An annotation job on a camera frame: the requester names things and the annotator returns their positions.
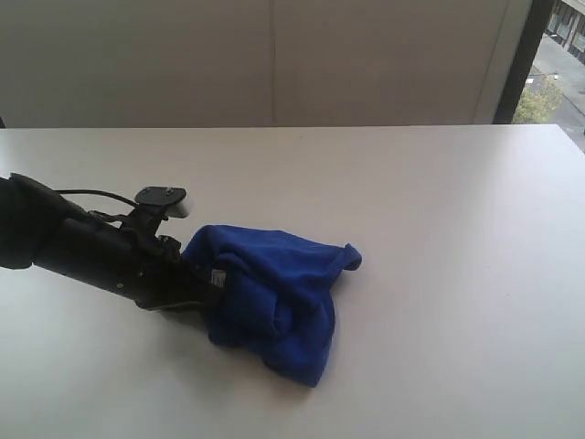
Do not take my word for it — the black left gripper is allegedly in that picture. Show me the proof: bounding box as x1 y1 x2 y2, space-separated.
61 219 224 337

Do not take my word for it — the blue microfibre towel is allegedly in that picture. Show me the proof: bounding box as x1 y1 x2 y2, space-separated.
182 225 362 388

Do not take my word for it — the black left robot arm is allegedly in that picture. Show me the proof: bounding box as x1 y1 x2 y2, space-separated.
1 173 224 316

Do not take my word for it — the white towel care label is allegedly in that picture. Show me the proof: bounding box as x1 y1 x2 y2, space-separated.
210 269 227 288

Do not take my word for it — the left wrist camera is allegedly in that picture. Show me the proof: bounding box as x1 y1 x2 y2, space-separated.
129 186 193 233

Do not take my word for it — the black left camera cable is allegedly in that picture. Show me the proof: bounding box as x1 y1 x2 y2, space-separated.
57 188 138 207

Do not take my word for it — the dark window frame post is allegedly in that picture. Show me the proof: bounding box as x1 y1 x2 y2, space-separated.
493 0 554 124

